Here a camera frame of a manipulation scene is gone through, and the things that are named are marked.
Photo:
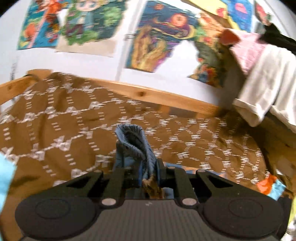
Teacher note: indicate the colourful swirl wall poster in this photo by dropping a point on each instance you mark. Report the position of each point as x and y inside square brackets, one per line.
[160, 29]

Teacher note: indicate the pink checked cloth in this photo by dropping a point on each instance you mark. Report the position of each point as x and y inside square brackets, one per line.
[245, 47]

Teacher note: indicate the white wall pipe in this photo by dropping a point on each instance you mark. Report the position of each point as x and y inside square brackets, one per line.
[129, 36]

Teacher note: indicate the anime characters wall poster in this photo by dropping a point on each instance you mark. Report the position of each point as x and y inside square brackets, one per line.
[87, 27]

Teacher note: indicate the brown PF patterned blanket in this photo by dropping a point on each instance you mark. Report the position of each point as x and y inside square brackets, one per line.
[64, 126]

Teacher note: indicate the white hanging cloth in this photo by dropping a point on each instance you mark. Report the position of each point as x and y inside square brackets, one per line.
[270, 87]

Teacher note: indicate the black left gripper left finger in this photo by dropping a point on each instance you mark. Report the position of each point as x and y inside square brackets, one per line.
[125, 183]

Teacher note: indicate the blue car print pants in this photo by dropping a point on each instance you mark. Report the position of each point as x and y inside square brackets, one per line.
[133, 150]

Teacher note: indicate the flower fish wall poster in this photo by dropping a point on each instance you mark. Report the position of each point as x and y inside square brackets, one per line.
[212, 56]

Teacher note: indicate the yellow blue wall poster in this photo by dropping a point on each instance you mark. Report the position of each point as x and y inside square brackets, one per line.
[238, 13]

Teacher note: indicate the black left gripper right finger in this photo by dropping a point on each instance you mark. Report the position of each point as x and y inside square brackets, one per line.
[173, 183]

